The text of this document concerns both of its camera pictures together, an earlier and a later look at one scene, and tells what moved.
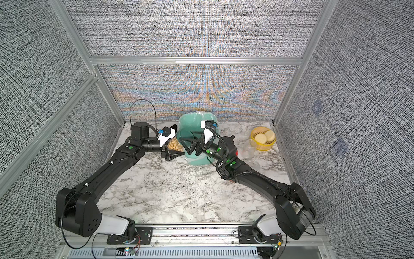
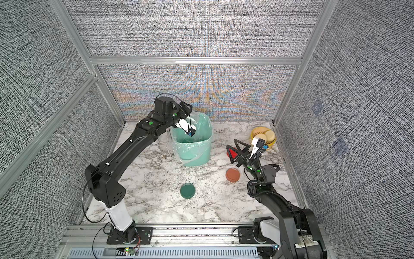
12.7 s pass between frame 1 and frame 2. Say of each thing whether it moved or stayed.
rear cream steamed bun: stayed
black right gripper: moved
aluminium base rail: stayed
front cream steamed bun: stayed
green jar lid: moved
